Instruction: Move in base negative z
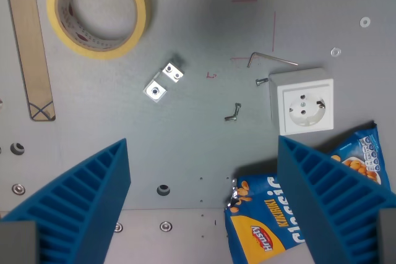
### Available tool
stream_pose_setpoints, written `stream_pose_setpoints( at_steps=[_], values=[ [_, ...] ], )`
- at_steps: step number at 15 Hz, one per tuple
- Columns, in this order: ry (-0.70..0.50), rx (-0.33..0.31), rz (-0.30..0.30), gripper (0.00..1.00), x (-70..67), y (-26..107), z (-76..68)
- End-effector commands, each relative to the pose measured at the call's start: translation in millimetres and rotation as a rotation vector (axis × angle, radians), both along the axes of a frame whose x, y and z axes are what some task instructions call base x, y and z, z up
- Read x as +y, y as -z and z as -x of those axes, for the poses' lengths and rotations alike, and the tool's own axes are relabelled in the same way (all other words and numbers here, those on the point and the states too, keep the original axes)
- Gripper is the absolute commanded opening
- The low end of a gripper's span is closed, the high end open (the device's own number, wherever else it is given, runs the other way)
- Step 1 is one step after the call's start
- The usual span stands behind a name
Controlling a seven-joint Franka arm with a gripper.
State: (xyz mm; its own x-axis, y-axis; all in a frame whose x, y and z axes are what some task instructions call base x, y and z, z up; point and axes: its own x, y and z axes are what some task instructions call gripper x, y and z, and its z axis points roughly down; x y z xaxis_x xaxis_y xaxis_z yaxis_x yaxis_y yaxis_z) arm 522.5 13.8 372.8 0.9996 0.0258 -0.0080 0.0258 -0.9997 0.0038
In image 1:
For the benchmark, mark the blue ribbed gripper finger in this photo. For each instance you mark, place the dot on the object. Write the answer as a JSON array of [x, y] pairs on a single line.
[[77, 202], [334, 202]]

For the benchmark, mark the table bolt head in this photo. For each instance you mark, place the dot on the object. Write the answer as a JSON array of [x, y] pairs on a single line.
[[18, 189], [117, 227], [166, 226]]

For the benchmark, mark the blue peanut snack bag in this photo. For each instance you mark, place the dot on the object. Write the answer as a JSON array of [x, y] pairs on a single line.
[[263, 223]]

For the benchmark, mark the clear plastic washer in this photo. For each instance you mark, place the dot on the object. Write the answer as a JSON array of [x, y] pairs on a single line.
[[335, 52], [365, 22]]

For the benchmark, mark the metal allen key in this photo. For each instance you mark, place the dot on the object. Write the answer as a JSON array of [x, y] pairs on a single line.
[[267, 57]]

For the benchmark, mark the wooden strip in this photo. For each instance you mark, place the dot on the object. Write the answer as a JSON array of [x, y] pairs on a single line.
[[28, 44]]

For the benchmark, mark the yellow masking tape roll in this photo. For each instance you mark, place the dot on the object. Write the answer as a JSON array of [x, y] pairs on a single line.
[[98, 10]]

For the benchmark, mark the white wall power socket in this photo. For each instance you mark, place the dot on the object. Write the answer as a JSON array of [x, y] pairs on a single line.
[[301, 101]]

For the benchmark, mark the metal angle bracket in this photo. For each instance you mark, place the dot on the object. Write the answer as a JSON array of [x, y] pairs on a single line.
[[164, 81]]

